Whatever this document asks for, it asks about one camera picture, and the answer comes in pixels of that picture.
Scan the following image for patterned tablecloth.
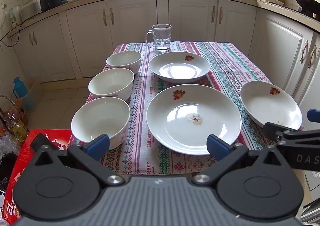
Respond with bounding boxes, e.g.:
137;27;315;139
67;41;307;176

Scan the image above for black power cable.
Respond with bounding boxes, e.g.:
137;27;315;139
0;11;42;47

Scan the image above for black plastic bag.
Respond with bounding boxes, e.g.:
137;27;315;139
0;153;18;191

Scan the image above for red cardboard box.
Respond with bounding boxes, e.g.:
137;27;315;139
0;129;73;225

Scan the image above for white appliance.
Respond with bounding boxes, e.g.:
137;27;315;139
304;171;320;191

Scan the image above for white ceramic bowl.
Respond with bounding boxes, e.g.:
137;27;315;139
88;68;135;101
106;51;142;74
71;97;131;151

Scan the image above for black wok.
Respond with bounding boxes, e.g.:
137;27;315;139
294;0;320;20

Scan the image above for white floral plate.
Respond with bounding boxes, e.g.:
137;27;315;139
146;83;242;155
240;81;302;130
148;51;211;84

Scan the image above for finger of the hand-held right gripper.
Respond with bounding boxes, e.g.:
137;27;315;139
262;122;320;172
307;109;320;123

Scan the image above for white kitchen cabinets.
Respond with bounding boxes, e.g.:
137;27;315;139
10;0;320;126

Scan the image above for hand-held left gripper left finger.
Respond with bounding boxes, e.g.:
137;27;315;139
30;133;125;187

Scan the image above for clear glass mug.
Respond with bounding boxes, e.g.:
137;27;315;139
145;24;172;52

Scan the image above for white plastic tray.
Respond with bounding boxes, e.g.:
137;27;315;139
260;0;285;6

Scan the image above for cooking oil bottle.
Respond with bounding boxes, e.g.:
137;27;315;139
6;112;28;142

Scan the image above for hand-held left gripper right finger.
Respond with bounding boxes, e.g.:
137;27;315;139
192;134;290;187

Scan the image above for blue thermos jug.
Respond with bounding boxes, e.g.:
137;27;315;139
12;77;28;99

